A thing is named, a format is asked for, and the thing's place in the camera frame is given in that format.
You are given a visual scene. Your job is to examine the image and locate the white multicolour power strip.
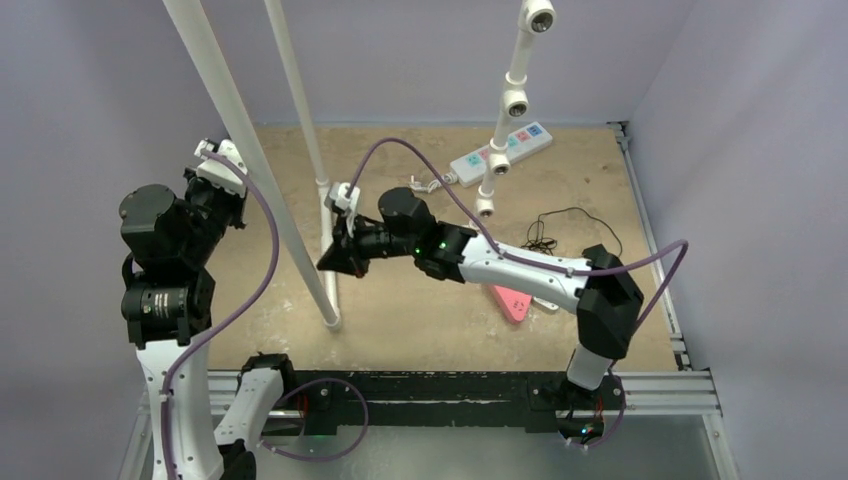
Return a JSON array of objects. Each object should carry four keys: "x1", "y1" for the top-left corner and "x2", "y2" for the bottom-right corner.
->
[{"x1": 448, "y1": 122, "x2": 553, "y2": 187}]

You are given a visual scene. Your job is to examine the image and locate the pink triangular power socket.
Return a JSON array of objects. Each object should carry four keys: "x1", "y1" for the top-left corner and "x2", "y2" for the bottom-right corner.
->
[{"x1": 488, "y1": 285, "x2": 532, "y2": 324}]

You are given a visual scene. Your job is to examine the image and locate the white PVC pipe frame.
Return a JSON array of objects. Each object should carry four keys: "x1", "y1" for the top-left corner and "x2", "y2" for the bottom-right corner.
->
[{"x1": 162, "y1": 0, "x2": 558, "y2": 333}]

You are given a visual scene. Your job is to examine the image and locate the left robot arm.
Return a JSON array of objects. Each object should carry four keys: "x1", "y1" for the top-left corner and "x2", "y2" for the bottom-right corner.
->
[{"x1": 119, "y1": 169, "x2": 335, "y2": 479}]

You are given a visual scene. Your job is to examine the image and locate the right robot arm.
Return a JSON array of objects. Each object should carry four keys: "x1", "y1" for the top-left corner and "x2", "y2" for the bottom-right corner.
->
[{"x1": 316, "y1": 182, "x2": 644, "y2": 407}]

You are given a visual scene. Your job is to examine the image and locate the teal white plug adapter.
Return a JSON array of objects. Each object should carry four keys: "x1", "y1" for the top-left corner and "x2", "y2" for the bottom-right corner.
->
[{"x1": 532, "y1": 297, "x2": 559, "y2": 313}]

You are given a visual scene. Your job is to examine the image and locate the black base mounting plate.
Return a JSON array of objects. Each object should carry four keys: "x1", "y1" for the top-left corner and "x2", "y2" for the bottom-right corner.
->
[{"x1": 272, "y1": 370, "x2": 624, "y2": 436}]

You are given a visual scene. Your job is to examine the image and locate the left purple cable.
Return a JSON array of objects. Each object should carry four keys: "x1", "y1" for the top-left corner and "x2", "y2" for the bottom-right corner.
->
[{"x1": 158, "y1": 148, "x2": 370, "y2": 480}]

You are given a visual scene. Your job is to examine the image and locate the purple cable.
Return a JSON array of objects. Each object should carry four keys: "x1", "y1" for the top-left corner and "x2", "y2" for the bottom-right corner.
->
[
  {"x1": 344, "y1": 137, "x2": 690, "y2": 452},
  {"x1": 158, "y1": 148, "x2": 370, "y2": 480}
]

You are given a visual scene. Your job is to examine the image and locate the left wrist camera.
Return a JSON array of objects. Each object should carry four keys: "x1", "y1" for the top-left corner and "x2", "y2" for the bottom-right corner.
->
[{"x1": 324, "y1": 182, "x2": 361, "y2": 216}]

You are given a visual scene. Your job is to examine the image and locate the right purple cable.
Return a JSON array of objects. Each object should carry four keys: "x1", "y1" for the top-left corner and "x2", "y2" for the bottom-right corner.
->
[{"x1": 344, "y1": 137, "x2": 690, "y2": 452}]

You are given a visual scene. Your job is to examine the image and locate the black cable with adapters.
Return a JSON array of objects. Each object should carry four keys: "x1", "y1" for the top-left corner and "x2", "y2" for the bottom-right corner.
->
[{"x1": 521, "y1": 206, "x2": 624, "y2": 260}]

